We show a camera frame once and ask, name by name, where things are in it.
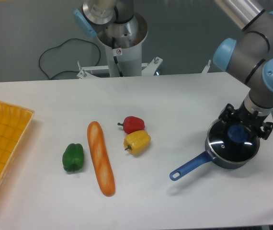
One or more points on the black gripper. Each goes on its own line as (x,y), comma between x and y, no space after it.
(253,121)

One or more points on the glass lid blue knob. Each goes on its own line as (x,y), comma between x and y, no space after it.
(232,142)

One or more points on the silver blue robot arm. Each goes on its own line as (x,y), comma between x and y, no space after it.
(244,59)

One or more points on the yellow bell pepper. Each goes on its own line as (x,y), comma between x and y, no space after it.
(137,141)

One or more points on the red bell pepper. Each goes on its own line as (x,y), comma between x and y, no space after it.
(132,124)

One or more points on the orange baguette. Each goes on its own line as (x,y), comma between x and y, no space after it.
(100,159)

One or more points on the green bell pepper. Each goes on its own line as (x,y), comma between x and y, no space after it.
(73,157)

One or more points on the blue handled saucepan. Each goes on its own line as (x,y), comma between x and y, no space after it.
(204,157)

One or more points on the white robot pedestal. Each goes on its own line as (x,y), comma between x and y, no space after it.
(123,48)

